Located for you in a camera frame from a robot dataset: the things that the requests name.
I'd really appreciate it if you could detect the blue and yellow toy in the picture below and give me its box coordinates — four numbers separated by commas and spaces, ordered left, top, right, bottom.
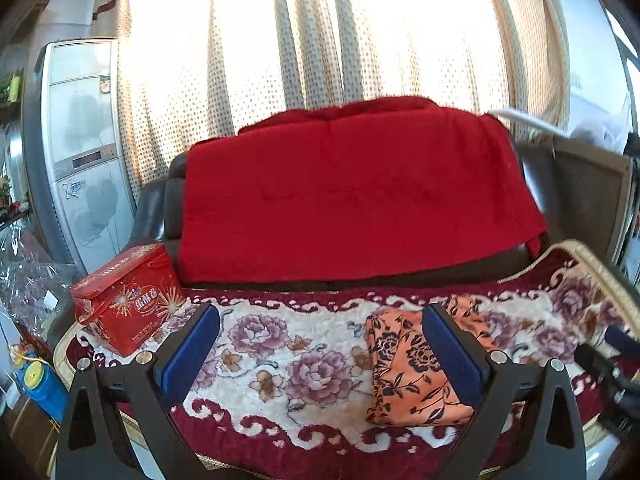
11, 352, 69, 417

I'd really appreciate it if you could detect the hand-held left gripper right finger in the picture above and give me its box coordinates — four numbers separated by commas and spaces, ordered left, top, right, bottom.
421, 303, 586, 480

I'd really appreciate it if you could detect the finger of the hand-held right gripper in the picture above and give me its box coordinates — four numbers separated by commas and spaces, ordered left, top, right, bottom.
605, 326, 640, 361
574, 344, 633, 402

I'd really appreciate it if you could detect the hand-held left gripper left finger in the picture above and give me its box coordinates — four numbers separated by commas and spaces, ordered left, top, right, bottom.
54, 303, 222, 480

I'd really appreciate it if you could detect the dark leather sofa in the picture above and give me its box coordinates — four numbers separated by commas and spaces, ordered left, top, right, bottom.
132, 152, 557, 292

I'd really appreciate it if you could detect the clear plastic wrap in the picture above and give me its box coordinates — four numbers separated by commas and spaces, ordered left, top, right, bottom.
0, 230, 77, 343

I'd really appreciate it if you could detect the red blanket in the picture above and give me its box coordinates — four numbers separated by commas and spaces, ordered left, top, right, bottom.
177, 96, 549, 285

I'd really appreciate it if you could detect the dotted cream curtain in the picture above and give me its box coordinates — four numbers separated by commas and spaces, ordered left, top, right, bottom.
95, 0, 572, 202

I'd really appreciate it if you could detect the orange black floral garment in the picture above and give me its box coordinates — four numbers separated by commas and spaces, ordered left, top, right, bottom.
364, 295, 495, 428

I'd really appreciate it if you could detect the red gift box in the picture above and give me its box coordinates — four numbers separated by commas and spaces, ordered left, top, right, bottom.
70, 242, 188, 358

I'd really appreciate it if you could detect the white plastic bag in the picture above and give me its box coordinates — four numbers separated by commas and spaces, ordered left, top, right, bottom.
570, 102, 632, 155

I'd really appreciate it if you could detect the white standing air conditioner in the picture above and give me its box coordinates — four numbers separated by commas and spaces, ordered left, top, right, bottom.
37, 37, 139, 277

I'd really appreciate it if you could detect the brown board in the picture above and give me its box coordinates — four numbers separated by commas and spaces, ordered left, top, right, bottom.
515, 137, 634, 267

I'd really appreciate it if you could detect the floral plush blanket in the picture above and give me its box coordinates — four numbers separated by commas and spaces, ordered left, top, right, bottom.
64, 240, 640, 472

